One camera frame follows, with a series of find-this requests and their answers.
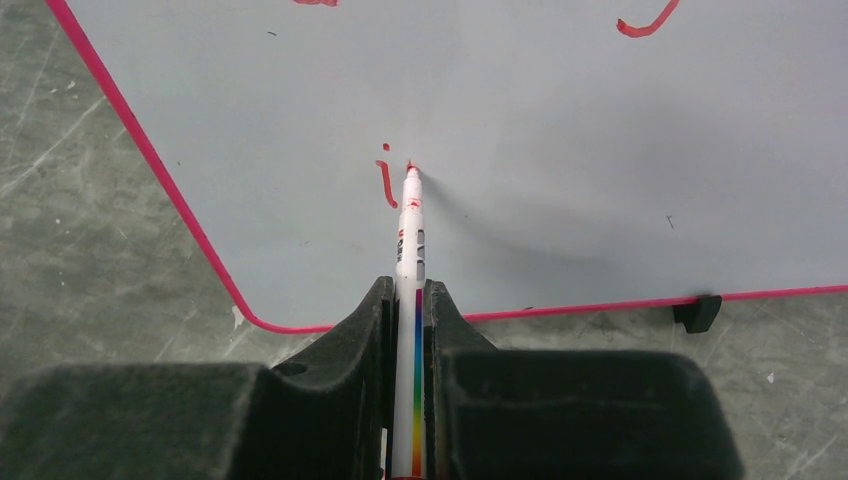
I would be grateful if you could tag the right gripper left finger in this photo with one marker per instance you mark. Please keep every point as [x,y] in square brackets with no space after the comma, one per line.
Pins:
[318,415]

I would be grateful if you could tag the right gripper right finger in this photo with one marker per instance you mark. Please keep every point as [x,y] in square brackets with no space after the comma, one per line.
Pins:
[566,414]

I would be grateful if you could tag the white red whiteboard marker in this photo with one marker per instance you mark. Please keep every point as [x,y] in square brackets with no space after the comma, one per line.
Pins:
[407,454]

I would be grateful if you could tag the pink-framed whiteboard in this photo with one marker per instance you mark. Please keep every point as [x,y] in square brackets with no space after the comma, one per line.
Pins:
[575,155]

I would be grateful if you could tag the wire whiteboard stand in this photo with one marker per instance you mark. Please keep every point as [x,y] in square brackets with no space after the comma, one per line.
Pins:
[699,315]

